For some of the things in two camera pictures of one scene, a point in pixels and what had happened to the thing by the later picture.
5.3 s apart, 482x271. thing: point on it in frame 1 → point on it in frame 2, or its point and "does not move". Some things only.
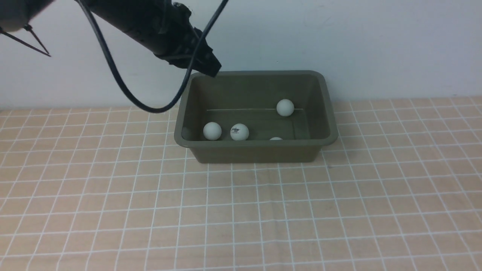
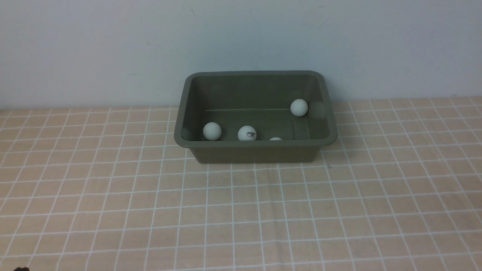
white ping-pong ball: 212,131 does not move
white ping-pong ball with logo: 239,131 → 247,133
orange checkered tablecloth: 110,189 does not move
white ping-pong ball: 285,107 → 299,107
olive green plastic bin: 254,116 does not move
